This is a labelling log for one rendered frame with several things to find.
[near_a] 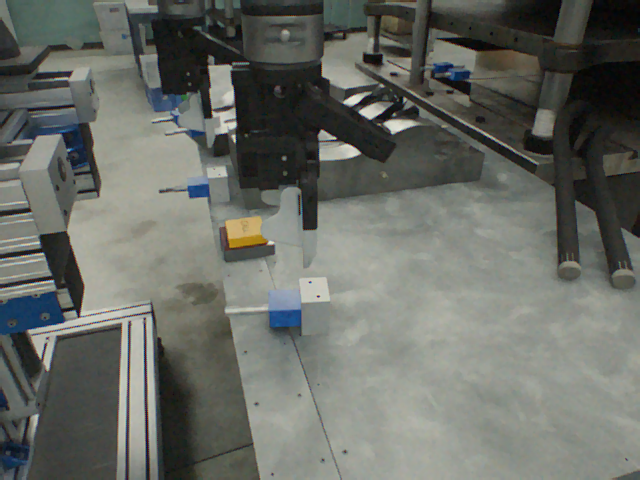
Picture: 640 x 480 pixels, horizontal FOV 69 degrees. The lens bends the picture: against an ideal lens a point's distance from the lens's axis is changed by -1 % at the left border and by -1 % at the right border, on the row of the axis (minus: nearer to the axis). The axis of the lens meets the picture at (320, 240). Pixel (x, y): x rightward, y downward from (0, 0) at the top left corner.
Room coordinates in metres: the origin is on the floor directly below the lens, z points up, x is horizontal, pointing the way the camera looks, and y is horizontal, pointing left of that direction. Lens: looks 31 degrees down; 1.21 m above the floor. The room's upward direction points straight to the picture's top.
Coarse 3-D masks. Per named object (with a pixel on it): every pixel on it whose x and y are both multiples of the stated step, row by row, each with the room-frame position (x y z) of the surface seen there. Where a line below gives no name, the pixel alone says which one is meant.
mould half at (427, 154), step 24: (360, 96) 1.10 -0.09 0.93; (408, 120) 0.91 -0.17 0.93; (408, 144) 0.87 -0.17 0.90; (432, 144) 0.89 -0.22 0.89; (456, 144) 0.98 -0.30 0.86; (336, 168) 0.83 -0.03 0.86; (360, 168) 0.85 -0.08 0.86; (384, 168) 0.86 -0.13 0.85; (408, 168) 0.88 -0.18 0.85; (432, 168) 0.89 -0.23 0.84; (456, 168) 0.91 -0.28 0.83; (480, 168) 0.92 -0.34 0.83; (336, 192) 0.83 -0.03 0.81; (360, 192) 0.85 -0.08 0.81
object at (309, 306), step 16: (304, 288) 0.47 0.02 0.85; (320, 288) 0.47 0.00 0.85; (272, 304) 0.46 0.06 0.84; (288, 304) 0.46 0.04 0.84; (304, 304) 0.44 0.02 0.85; (320, 304) 0.45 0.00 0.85; (272, 320) 0.44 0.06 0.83; (288, 320) 0.45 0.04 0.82; (304, 320) 0.44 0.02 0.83; (320, 320) 0.45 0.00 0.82
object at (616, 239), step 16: (592, 176) 0.79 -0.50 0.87; (592, 192) 0.75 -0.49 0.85; (608, 192) 0.74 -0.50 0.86; (608, 208) 0.69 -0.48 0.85; (608, 224) 0.65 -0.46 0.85; (608, 240) 0.62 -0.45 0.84; (624, 240) 0.62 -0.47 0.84; (608, 256) 0.59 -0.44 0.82; (624, 256) 0.57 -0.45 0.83; (624, 272) 0.54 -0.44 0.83
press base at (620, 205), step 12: (576, 180) 1.10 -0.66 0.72; (612, 180) 1.12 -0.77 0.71; (624, 180) 1.14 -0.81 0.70; (636, 180) 1.15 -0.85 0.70; (576, 192) 1.09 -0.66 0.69; (588, 192) 1.11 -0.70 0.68; (612, 192) 1.13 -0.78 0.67; (624, 192) 1.14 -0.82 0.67; (636, 192) 1.15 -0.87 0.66; (588, 204) 1.11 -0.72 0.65; (624, 204) 1.15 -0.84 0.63; (636, 204) 1.16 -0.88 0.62; (624, 216) 1.15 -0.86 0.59; (636, 216) 1.16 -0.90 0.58; (624, 228) 1.16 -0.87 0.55
